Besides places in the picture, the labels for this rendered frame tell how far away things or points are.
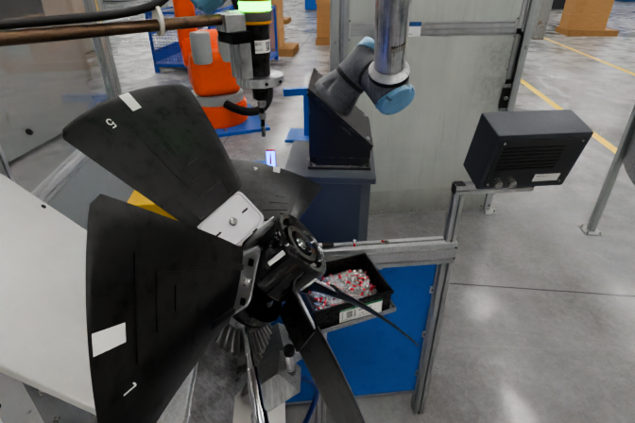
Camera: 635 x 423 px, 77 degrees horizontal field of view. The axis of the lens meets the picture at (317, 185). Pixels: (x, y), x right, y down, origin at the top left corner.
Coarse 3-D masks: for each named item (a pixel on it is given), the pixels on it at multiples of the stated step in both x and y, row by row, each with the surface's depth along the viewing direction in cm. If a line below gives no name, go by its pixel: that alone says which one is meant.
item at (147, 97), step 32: (160, 96) 65; (192, 96) 69; (64, 128) 55; (96, 128) 57; (128, 128) 60; (160, 128) 62; (192, 128) 65; (96, 160) 56; (128, 160) 58; (160, 160) 60; (192, 160) 62; (224, 160) 65; (160, 192) 59; (192, 192) 61; (224, 192) 63; (192, 224) 60
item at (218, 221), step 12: (240, 192) 64; (228, 204) 63; (240, 204) 64; (252, 204) 64; (216, 216) 62; (228, 216) 62; (240, 216) 63; (252, 216) 64; (204, 228) 61; (216, 228) 61; (228, 228) 62; (240, 228) 63; (252, 228) 63; (228, 240) 61; (240, 240) 62
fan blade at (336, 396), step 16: (320, 336) 54; (304, 352) 61; (320, 352) 56; (320, 368) 57; (336, 368) 51; (320, 384) 59; (336, 384) 53; (336, 400) 55; (352, 400) 47; (336, 416) 58; (352, 416) 50
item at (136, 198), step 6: (132, 198) 104; (138, 198) 104; (144, 198) 104; (132, 204) 102; (138, 204) 102; (144, 204) 102; (150, 204) 102; (150, 210) 103; (156, 210) 103; (162, 210) 103; (168, 216) 104
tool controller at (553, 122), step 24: (480, 120) 109; (504, 120) 106; (528, 120) 106; (552, 120) 106; (576, 120) 106; (480, 144) 110; (504, 144) 102; (528, 144) 103; (552, 144) 104; (576, 144) 105; (480, 168) 110; (504, 168) 108; (528, 168) 109; (552, 168) 110
